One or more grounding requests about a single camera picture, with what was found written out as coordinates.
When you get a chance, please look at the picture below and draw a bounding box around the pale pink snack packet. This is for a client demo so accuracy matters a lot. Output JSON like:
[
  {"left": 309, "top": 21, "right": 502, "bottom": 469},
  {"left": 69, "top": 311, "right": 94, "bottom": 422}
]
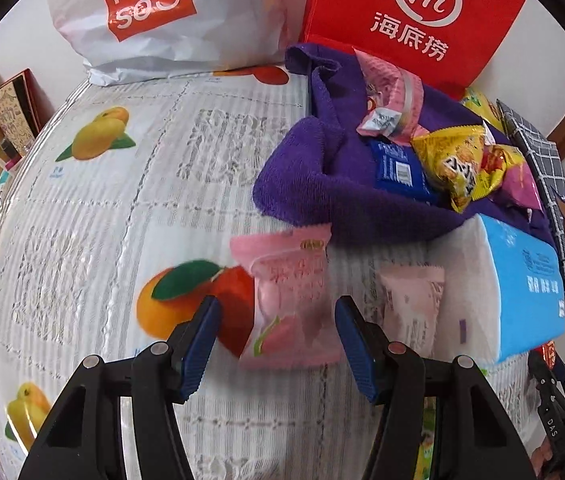
[{"left": 377, "top": 266, "right": 446, "bottom": 359}]

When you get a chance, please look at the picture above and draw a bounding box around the yellow snack packet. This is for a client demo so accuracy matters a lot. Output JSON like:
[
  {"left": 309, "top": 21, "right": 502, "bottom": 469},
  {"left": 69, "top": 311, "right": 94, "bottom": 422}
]
[{"left": 411, "top": 126, "right": 528, "bottom": 214}]

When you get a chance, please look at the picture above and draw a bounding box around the red bag with white logo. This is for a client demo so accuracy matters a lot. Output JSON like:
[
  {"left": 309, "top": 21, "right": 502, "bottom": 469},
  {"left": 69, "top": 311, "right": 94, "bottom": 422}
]
[{"left": 299, "top": 0, "right": 531, "bottom": 98}]

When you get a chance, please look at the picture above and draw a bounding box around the white plastic bag red label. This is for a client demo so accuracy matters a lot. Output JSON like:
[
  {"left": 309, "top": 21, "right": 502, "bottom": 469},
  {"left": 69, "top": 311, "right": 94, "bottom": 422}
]
[{"left": 46, "top": 0, "right": 293, "bottom": 86}]

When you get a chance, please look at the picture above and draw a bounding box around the purple towel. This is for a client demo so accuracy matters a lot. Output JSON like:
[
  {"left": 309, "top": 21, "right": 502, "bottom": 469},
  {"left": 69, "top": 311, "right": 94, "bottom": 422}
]
[{"left": 252, "top": 44, "right": 558, "bottom": 248}]

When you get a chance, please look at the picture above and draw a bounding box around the blue tissue pack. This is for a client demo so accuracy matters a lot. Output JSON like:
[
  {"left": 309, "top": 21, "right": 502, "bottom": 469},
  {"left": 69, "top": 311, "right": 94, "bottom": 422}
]
[{"left": 441, "top": 212, "right": 565, "bottom": 363}]

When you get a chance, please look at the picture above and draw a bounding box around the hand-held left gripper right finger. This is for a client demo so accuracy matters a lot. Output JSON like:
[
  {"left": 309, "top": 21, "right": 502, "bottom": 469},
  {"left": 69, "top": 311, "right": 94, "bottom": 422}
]
[{"left": 335, "top": 296, "right": 534, "bottom": 480}]

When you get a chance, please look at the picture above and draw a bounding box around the pink snack packet silver seam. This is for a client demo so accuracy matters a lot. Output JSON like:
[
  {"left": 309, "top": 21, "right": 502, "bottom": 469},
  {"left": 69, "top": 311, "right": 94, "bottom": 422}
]
[{"left": 354, "top": 50, "right": 424, "bottom": 143}]

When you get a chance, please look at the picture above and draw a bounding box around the pink peach snack packet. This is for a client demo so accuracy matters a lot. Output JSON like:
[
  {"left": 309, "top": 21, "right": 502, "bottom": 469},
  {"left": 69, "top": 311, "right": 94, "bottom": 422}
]
[{"left": 229, "top": 225, "right": 346, "bottom": 372}]

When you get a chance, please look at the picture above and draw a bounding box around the blue snack packet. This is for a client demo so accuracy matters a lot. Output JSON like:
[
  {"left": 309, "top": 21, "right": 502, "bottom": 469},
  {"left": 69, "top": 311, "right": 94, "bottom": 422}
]
[{"left": 367, "top": 139, "right": 439, "bottom": 206}]

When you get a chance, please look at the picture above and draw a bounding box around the yellow green snack bag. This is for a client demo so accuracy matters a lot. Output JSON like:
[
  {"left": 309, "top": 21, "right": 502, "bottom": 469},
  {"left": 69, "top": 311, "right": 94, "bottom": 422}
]
[{"left": 460, "top": 87, "right": 507, "bottom": 134}]

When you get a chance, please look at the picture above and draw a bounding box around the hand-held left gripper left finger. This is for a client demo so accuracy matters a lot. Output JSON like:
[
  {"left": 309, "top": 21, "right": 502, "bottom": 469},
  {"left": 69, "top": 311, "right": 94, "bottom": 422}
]
[{"left": 17, "top": 296, "right": 222, "bottom": 480}]

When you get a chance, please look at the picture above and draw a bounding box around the red snack packet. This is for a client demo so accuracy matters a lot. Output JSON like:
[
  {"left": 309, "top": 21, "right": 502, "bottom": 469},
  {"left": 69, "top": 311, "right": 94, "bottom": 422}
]
[{"left": 537, "top": 341, "right": 559, "bottom": 372}]

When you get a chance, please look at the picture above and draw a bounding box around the fruit print tablecloth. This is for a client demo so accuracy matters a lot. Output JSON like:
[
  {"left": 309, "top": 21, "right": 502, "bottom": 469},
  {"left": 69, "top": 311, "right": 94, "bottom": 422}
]
[{"left": 0, "top": 65, "right": 563, "bottom": 480}]

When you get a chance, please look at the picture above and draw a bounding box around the grey grid pattern box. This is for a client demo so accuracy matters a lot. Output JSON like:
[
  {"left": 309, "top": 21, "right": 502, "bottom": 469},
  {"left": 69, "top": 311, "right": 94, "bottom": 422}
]
[{"left": 497, "top": 99, "right": 565, "bottom": 296}]

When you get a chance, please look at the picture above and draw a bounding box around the brown patterned box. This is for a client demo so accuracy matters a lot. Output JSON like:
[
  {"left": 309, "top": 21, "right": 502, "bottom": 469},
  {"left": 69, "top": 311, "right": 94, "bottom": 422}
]
[{"left": 0, "top": 69, "right": 47, "bottom": 158}]

